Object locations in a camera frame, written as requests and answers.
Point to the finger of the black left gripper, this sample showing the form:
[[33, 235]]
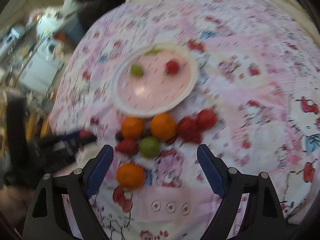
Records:
[[65, 143]]

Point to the pink Hello Kitty bedsheet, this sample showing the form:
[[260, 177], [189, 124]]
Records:
[[259, 71]]

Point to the medium orange mandarin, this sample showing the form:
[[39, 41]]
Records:
[[132, 128]]

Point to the small orange mandarin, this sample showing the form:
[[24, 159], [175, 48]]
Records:
[[130, 176]]

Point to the red tomato with stem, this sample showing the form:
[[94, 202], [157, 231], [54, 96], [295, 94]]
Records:
[[206, 119]]

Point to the small green grape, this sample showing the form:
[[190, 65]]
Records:
[[136, 70]]

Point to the pink strawberry pattern plate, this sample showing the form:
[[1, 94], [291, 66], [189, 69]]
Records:
[[155, 92]]

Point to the dark red cherry tomato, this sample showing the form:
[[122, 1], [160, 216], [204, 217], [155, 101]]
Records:
[[172, 67]]

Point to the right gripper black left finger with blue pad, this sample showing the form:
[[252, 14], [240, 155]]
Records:
[[46, 217]]

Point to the large red strawberry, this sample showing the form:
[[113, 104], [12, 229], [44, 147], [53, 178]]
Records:
[[188, 131]]

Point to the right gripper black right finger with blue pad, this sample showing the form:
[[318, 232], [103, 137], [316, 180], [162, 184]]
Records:
[[263, 217]]

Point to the green lime fruit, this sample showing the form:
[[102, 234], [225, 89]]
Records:
[[149, 147]]

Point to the white drawer cabinet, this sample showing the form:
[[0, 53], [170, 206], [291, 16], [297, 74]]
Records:
[[41, 69]]

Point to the large orange mandarin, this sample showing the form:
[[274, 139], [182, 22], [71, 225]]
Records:
[[163, 127]]

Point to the small red strawberry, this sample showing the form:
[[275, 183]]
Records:
[[128, 147]]

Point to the small red grape tomato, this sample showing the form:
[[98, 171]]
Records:
[[85, 134]]

